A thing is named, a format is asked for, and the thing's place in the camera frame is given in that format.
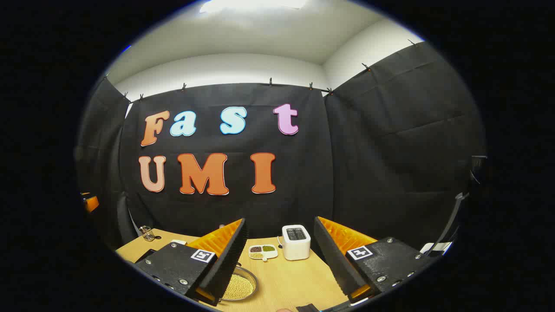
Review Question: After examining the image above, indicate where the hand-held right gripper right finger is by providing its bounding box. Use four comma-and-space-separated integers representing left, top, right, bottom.
313, 216, 438, 304

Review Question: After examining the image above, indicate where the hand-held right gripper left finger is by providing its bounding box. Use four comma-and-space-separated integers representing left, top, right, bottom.
134, 218, 249, 306

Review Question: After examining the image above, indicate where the steel pot with soybeans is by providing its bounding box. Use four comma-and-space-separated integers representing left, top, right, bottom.
219, 262, 258, 302

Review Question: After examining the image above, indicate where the white divided dish of beans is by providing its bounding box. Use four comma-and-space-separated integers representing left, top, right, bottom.
248, 244, 279, 261

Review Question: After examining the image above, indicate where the white toaster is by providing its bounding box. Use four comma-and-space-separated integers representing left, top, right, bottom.
282, 224, 311, 261

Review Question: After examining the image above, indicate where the ceiling light panel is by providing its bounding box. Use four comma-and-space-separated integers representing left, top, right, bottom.
199, 0, 308, 13

